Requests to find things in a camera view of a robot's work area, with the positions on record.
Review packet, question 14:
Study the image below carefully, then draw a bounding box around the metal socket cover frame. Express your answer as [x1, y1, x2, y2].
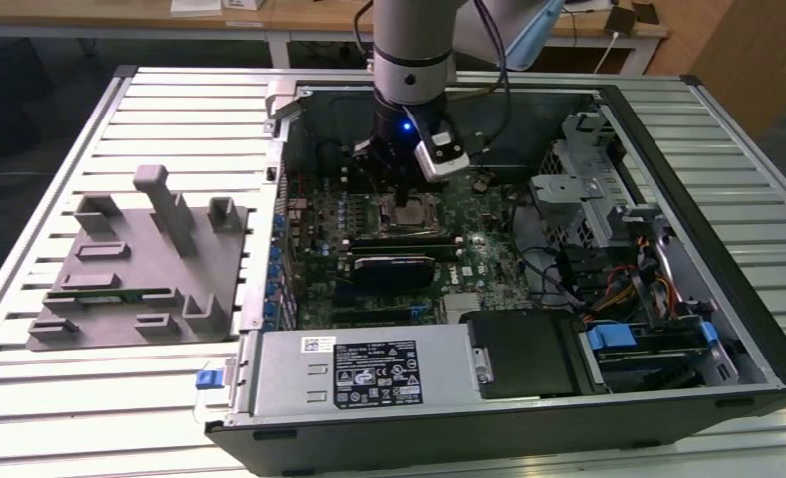
[380, 196, 449, 236]

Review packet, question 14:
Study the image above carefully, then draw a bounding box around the CPU socket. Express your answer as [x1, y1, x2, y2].
[376, 192, 449, 238]

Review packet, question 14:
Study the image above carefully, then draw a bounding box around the silver perforated drive cage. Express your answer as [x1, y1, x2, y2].
[529, 112, 657, 250]

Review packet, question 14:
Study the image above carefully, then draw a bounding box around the black graphics card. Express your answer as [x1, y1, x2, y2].
[350, 254, 440, 293]

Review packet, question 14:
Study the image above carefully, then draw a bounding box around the wooden desk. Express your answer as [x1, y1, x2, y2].
[0, 0, 674, 74]

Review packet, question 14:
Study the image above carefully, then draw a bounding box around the green motherboard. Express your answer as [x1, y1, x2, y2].
[278, 168, 554, 333]

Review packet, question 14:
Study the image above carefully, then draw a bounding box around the silver finned heat sink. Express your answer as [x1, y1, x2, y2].
[445, 293, 485, 313]

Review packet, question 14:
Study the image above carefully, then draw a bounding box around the white paper sheet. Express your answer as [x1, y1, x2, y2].
[170, 0, 225, 14]

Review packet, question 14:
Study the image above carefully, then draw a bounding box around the grey parts rack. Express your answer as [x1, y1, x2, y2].
[25, 163, 252, 353]

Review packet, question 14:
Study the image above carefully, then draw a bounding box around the black plastic shroud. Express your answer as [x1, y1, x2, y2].
[466, 309, 610, 400]

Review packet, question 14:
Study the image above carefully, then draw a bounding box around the green RAM stick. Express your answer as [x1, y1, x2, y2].
[50, 287, 173, 305]

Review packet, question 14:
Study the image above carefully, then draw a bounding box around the silver power supply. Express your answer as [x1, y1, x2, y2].
[225, 326, 494, 424]

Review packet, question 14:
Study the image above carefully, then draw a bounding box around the blue disk carrier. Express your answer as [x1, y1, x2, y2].
[582, 322, 640, 359]

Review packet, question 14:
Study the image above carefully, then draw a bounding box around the wooden cabinet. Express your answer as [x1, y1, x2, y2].
[644, 0, 786, 145]

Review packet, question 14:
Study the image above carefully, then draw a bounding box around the black open PC case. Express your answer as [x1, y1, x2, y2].
[202, 74, 786, 472]

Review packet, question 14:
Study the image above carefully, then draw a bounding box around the white charger cable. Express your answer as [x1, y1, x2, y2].
[594, 28, 624, 74]

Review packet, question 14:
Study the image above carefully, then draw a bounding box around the orange yellow wire bundle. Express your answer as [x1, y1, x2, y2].
[582, 238, 677, 323]

